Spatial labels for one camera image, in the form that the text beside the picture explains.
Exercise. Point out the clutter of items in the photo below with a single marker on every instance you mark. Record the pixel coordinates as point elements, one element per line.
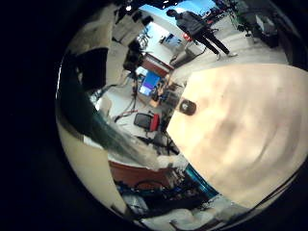
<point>96,125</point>

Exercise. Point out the clear glass vase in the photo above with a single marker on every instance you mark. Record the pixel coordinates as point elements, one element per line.
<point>187,107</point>

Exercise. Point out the blue lit computer monitor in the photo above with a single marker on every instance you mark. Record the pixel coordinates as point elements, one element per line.
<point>149,84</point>

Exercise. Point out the person in dark clothes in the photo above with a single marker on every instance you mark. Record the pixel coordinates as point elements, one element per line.
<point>195,27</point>

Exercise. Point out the teal aluminium frame rail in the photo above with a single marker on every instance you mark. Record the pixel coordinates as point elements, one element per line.
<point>202,183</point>

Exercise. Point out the red brown wall cabinet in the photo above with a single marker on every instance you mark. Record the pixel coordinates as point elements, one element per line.
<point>157,65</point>

